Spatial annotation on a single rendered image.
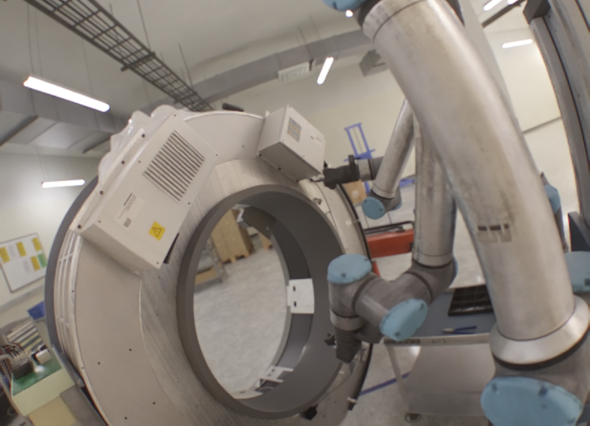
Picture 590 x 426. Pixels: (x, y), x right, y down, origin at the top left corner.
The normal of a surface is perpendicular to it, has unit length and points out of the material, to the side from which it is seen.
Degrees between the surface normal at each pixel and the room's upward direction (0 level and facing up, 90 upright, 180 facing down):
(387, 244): 90
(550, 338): 40
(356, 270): 19
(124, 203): 90
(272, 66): 90
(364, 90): 90
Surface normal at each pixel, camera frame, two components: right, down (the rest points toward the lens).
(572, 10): -0.53, 0.29
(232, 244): 0.04, 0.10
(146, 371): 0.75, -0.21
